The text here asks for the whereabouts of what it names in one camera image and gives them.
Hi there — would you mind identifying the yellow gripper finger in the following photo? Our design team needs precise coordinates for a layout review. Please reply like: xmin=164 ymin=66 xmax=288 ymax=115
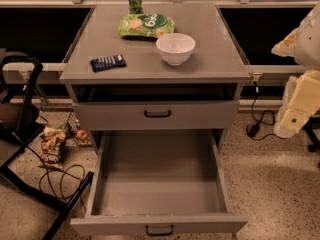
xmin=271 ymin=28 xmax=298 ymax=57

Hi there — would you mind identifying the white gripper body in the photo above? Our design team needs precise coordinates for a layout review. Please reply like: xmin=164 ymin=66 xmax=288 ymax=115
xmin=274 ymin=70 xmax=320 ymax=138

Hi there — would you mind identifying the grey drawer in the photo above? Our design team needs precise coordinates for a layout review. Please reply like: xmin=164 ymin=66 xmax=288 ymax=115
xmin=71 ymin=130 xmax=247 ymax=236
xmin=73 ymin=101 xmax=239 ymax=130

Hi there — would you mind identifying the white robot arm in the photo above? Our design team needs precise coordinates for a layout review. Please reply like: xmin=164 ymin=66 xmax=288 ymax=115
xmin=271 ymin=4 xmax=320 ymax=138

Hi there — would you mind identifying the grey drawer cabinet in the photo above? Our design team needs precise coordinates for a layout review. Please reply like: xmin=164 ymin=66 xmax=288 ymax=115
xmin=60 ymin=1 xmax=249 ymax=150

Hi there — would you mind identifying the grey top drawer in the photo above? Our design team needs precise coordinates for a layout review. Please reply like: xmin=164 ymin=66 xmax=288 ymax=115
xmin=73 ymin=101 xmax=239 ymax=130

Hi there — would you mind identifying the black stand base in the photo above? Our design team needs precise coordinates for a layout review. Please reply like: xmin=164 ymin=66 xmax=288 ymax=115
xmin=303 ymin=117 xmax=320 ymax=152

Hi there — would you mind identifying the white bowl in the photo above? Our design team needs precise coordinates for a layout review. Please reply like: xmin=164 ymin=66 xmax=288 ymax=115
xmin=156 ymin=33 xmax=196 ymax=66

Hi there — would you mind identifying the green chip bag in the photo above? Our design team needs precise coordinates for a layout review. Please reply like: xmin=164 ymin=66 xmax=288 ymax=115
xmin=118 ymin=13 xmax=175 ymax=38

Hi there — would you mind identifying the dark blue snack bar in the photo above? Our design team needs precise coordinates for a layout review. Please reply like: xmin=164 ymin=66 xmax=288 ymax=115
xmin=90 ymin=54 xmax=126 ymax=72

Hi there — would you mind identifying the red apple on floor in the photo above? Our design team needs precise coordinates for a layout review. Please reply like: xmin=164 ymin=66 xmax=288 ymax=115
xmin=76 ymin=130 xmax=88 ymax=141

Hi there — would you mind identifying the brown chip bag on floor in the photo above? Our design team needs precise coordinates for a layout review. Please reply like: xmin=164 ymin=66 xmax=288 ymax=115
xmin=40 ymin=127 xmax=66 ymax=171

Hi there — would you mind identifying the black power adapter cable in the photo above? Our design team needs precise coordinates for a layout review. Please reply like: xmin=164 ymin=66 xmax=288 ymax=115
xmin=245 ymin=80 xmax=284 ymax=142

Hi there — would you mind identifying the wire basket on floor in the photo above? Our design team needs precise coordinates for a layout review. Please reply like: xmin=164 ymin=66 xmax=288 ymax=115
xmin=65 ymin=112 xmax=92 ymax=147

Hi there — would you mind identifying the black chair frame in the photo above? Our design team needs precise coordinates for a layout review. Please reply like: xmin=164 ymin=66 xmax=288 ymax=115
xmin=0 ymin=48 xmax=93 ymax=240

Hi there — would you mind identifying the black floor cable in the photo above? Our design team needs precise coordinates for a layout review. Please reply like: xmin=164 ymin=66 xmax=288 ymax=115
xmin=26 ymin=143 xmax=88 ymax=212

